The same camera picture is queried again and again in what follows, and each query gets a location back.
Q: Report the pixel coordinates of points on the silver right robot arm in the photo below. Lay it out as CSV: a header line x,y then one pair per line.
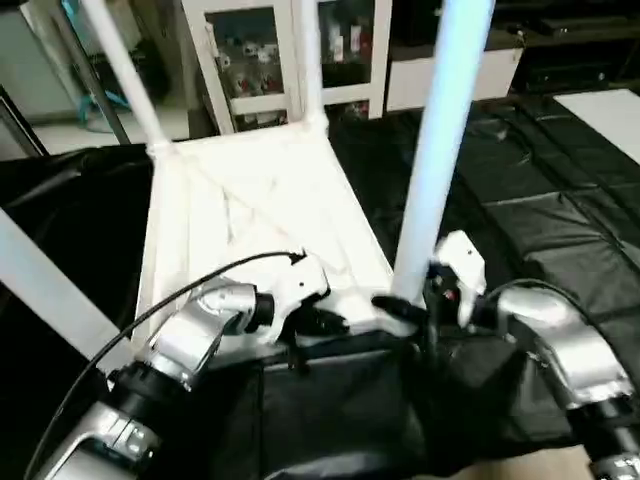
x,y
560,345

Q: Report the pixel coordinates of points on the black low media cabinet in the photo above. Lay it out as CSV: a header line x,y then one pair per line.
x,y
580,55

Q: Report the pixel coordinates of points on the white glass door cabinet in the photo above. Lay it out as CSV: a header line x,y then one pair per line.
x,y
250,70

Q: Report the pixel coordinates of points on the white side table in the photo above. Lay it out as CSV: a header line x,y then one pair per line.
x,y
605,120

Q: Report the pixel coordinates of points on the white plastic table top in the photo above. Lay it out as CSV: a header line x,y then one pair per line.
x,y
250,200

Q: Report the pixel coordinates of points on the black table mat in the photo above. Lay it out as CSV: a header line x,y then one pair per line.
x,y
540,220

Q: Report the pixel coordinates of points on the white plastic table leg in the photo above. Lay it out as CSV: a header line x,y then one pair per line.
x,y
50,285
440,140
125,70
308,60

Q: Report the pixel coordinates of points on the grey metal frame post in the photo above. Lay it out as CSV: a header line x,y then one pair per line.
x,y
22,125
95,75

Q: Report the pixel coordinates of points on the white drawer unit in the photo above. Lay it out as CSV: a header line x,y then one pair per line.
x,y
405,80

